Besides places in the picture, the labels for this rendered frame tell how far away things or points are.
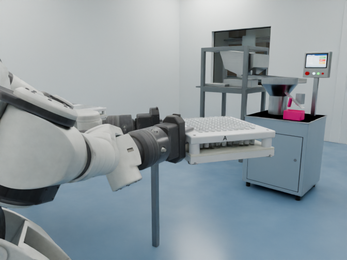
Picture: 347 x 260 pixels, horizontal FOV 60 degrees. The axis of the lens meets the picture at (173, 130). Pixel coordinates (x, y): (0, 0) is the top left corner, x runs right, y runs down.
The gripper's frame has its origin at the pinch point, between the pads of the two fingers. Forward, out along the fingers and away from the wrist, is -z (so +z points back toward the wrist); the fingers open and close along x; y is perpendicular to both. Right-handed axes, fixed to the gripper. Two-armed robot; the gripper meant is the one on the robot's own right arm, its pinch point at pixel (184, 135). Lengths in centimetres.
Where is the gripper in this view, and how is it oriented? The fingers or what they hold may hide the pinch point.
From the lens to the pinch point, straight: 79.0
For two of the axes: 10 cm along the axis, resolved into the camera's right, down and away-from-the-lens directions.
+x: 0.2, 9.8, 2.1
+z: -6.4, 1.8, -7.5
